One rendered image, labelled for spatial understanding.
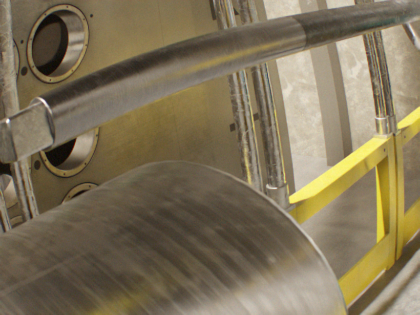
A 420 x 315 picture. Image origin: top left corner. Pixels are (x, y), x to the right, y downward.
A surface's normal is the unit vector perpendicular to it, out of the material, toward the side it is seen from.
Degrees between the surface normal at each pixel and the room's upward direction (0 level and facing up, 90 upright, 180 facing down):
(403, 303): 0
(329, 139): 90
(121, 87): 76
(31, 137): 81
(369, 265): 90
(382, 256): 90
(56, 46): 90
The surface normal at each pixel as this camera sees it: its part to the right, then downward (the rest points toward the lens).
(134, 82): 0.68, -0.13
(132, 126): 0.74, 0.10
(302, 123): -0.66, 0.33
